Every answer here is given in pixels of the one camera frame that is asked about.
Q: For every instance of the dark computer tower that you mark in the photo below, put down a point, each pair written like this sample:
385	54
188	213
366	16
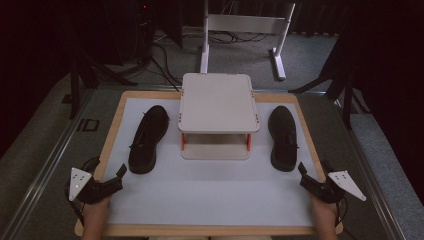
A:
145	30

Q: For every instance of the white table mat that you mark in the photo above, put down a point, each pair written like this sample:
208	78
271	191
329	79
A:
213	196

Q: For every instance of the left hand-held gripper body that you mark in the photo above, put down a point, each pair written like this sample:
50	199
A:
100	190

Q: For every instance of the person's left hand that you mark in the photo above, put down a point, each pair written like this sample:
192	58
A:
96	213

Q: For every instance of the black floor socket plate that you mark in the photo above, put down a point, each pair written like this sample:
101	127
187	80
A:
88	125

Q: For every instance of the metal floor rail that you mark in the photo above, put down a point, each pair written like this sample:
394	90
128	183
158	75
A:
43	173
370	173

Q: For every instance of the person's right hand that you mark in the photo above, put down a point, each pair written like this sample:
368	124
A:
326	213

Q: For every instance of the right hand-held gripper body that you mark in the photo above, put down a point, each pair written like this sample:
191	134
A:
325	191

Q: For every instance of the white metal stand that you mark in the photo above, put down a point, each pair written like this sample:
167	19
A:
246	23

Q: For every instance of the white two-tier shoe rack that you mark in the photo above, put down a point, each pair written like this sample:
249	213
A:
218	103

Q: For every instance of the black tripod stand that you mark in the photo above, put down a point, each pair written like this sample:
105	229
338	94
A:
75	83
343	83

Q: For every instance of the black shoe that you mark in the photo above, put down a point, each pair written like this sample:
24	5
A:
283	140
148	140

